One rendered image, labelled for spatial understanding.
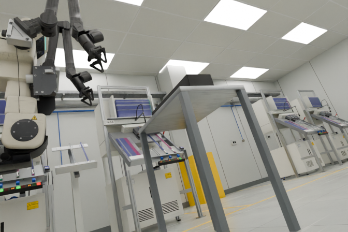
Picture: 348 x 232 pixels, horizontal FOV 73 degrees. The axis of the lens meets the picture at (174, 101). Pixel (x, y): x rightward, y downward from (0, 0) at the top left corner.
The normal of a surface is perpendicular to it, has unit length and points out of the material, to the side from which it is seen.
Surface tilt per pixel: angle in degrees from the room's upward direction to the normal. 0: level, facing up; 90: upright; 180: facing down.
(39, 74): 90
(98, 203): 90
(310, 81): 90
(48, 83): 90
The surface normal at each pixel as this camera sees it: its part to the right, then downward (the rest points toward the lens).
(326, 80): -0.83, 0.01
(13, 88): 0.43, -0.43
